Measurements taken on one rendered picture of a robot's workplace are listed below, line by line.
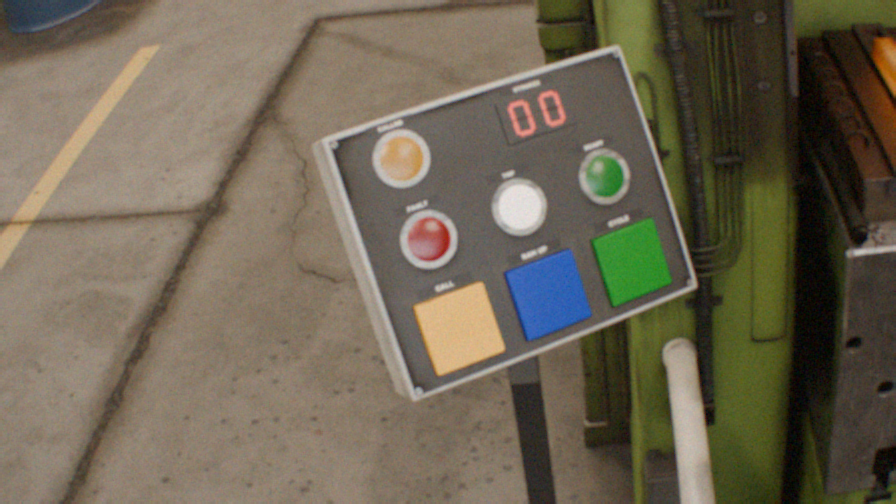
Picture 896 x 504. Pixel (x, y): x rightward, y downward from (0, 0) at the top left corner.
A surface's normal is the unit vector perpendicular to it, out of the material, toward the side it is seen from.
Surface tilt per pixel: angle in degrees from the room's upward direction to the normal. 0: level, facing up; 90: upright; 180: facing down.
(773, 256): 90
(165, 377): 0
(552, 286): 60
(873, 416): 90
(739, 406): 90
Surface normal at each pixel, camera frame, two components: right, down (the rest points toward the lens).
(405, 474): -0.15, -0.81
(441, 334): 0.25, 0.01
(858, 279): -0.05, 0.58
